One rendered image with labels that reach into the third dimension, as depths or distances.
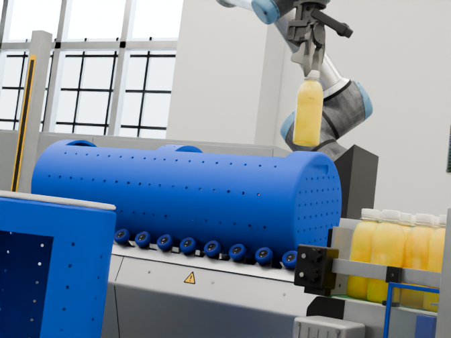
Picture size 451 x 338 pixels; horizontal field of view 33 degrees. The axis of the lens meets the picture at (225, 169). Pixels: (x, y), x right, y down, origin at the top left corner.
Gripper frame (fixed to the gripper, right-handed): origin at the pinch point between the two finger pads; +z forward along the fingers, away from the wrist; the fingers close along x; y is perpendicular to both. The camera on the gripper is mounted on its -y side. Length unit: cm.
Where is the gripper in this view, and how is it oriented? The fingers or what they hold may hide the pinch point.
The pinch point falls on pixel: (312, 74)
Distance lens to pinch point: 204.0
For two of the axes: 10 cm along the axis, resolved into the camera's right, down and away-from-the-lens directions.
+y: -8.4, -0.5, 5.4
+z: -1.2, 9.9, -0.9
